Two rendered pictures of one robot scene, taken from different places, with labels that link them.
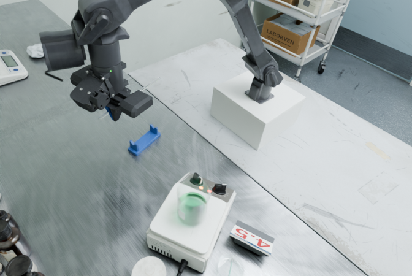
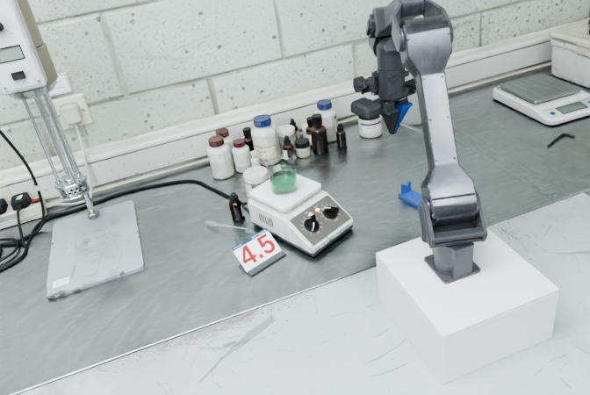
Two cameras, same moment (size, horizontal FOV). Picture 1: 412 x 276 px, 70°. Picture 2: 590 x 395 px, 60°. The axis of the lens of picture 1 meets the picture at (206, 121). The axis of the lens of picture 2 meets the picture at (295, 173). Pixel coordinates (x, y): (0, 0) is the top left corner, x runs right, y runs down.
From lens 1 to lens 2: 1.16 m
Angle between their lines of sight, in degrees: 90
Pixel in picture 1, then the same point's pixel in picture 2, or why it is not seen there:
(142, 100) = (360, 104)
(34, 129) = not seen: hidden behind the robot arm
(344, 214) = (236, 357)
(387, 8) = not seen: outside the picture
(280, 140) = (395, 337)
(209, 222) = (270, 197)
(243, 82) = (492, 254)
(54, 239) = (324, 161)
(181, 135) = not seen: hidden behind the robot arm
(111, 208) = (338, 183)
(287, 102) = (425, 298)
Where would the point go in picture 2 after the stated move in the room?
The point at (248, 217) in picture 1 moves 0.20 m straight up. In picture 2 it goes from (284, 263) to (269, 179)
